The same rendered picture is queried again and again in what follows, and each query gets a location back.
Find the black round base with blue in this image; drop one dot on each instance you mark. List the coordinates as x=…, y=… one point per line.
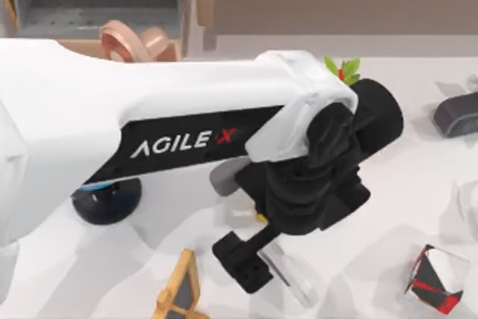
x=106, y=205

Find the wooden open shelf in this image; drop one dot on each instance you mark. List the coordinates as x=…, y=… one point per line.
x=336, y=5

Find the pulled-out drawer grey pierced inside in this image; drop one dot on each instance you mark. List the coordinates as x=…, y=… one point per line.
x=101, y=1

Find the small yellow and red object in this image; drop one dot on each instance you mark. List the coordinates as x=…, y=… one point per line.
x=260, y=217

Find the translucent white bottle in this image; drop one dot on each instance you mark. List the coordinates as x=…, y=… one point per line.
x=295, y=279

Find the green plant with red flower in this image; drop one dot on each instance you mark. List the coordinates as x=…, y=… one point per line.
x=345, y=69

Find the black and grey stapler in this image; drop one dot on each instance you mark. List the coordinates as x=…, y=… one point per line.
x=457, y=115

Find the wooden framed blackboard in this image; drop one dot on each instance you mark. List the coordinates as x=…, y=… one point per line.
x=183, y=289

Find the red black white cube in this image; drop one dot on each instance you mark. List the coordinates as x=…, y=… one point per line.
x=435, y=281

